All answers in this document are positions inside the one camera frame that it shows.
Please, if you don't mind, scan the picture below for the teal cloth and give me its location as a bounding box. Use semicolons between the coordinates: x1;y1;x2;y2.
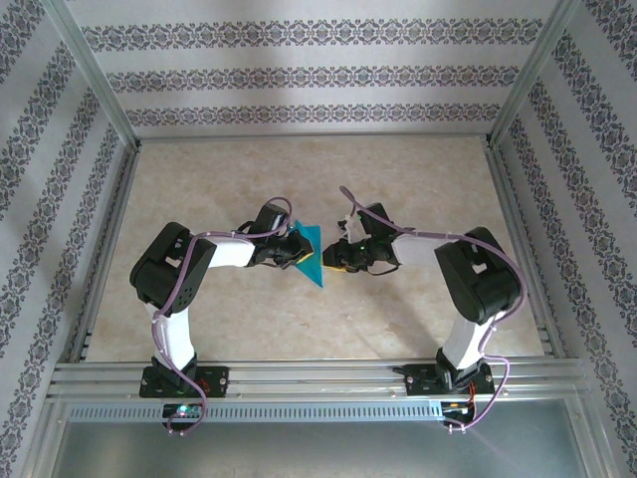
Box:
290;219;324;290

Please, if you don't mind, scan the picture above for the grey sheet metal panel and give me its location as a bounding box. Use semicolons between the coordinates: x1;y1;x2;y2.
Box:
49;420;588;478

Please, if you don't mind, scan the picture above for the controller board with green light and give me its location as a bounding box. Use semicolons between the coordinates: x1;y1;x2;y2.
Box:
162;402;204;419

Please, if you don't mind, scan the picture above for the thin black cable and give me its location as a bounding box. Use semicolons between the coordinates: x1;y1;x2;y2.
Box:
365;257;402;278

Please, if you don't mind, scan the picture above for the thin aluminium wall rail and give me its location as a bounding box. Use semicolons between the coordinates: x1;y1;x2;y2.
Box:
136;130;492;145

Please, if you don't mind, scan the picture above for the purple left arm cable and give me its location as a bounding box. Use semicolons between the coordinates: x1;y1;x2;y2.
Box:
151;196;293;438

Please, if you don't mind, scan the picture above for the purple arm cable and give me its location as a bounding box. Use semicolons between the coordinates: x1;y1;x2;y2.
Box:
151;196;293;438
338;185;528;433

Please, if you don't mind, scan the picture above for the long aluminium mounting rail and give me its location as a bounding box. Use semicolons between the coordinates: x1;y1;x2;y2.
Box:
47;358;586;400

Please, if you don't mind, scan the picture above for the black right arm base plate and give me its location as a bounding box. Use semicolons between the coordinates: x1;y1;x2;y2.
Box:
403;362;497;398

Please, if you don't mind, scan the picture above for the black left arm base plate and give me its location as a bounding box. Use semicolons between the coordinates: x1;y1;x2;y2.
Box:
138;365;231;399

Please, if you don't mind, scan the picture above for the grey slotted cable duct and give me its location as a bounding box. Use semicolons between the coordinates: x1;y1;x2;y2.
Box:
67;400;444;423

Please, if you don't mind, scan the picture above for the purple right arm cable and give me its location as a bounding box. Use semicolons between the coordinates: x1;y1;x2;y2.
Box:
338;185;528;433

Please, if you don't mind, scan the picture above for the aluminium side rail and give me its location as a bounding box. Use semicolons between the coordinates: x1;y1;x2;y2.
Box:
67;142;144;364
484;141;567;359

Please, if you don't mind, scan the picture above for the controller board with orange wires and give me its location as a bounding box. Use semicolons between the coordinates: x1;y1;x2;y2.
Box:
440;399;477;417

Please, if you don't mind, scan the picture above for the aluminium frame post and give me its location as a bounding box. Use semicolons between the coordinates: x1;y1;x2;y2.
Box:
486;0;583;146
42;0;141;146

